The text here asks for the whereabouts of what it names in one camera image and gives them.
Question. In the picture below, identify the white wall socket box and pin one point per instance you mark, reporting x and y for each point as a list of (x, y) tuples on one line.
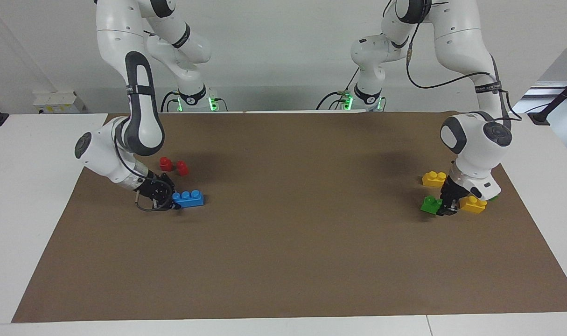
[(54, 100)]

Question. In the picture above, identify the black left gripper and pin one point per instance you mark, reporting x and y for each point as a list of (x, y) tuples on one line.
[(450, 190)]

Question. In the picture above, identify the blue three-stud toy block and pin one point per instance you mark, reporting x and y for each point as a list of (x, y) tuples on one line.
[(190, 199)]

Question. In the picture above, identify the yellow two-stud toy block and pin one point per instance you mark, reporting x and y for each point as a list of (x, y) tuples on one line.
[(474, 206), (433, 180)]

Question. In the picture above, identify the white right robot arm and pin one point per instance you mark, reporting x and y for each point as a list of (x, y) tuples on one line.
[(143, 116)]

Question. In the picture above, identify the red small toy block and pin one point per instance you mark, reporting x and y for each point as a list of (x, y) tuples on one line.
[(183, 168), (165, 164)]

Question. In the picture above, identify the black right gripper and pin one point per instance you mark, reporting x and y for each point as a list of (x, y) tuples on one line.
[(156, 189)]

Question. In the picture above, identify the black stand with clamp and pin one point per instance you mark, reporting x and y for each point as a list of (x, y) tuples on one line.
[(540, 116)]

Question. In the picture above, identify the brown table mat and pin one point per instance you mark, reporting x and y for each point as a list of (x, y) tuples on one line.
[(283, 256)]

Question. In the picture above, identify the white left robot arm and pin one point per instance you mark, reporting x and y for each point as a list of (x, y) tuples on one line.
[(451, 37)]

